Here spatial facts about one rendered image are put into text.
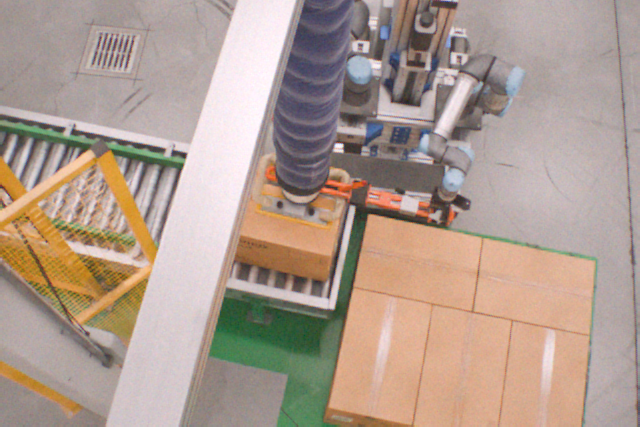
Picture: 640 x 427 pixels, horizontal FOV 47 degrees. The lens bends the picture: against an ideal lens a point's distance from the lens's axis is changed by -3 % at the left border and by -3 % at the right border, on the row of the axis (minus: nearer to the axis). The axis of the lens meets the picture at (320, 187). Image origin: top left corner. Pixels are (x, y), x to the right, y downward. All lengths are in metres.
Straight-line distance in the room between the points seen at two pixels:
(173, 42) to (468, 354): 2.74
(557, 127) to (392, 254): 1.66
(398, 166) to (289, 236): 1.19
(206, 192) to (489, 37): 4.18
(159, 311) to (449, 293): 2.79
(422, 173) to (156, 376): 3.41
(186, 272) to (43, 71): 4.07
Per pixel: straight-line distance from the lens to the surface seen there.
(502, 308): 3.85
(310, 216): 3.25
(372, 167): 4.36
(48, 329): 2.04
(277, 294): 3.66
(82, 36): 5.21
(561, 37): 5.39
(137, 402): 1.10
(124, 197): 2.61
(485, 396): 3.73
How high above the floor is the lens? 4.12
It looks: 66 degrees down
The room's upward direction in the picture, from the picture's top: 6 degrees clockwise
